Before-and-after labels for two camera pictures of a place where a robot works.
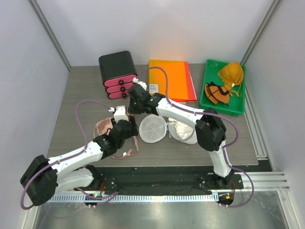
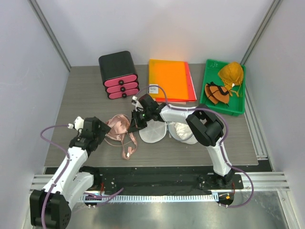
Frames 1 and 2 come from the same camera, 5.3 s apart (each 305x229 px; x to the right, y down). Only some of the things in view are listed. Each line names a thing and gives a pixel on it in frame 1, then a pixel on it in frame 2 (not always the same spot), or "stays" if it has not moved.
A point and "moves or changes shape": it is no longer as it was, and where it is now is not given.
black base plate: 162,181 stays
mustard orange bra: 232,75 stays
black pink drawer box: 118,73 stays
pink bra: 102,127 moves or changes shape
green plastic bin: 235,105 stays
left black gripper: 133,131 → 103,130
